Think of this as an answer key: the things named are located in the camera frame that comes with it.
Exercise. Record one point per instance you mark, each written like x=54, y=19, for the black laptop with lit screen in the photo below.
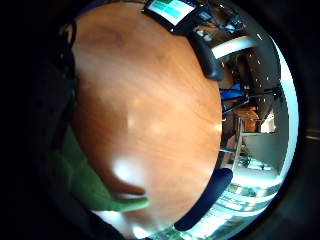
x=170, y=11

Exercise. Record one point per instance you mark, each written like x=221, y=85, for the black chair armrest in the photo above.
x=206, y=56

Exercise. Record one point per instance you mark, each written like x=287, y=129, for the blue office chair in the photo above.
x=231, y=93

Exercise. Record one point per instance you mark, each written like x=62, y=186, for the wooden side table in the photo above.
x=248, y=116

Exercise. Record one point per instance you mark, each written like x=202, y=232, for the black tripod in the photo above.
x=263, y=95

